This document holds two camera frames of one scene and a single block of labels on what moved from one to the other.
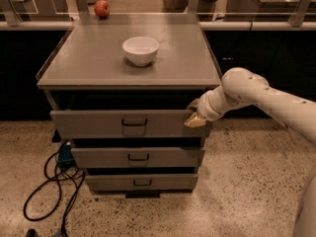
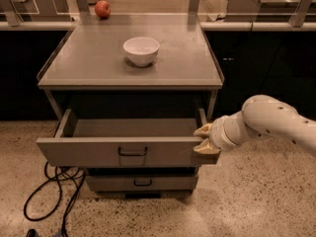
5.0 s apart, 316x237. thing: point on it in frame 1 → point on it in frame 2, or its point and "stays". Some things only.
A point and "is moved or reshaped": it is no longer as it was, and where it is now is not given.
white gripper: [204, 108] → [218, 134]
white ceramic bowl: [141, 50] stays
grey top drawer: [124, 123] is moved or reshaped
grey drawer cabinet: [118, 87] stays
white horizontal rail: [203, 26] stays
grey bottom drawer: [141, 182] stays
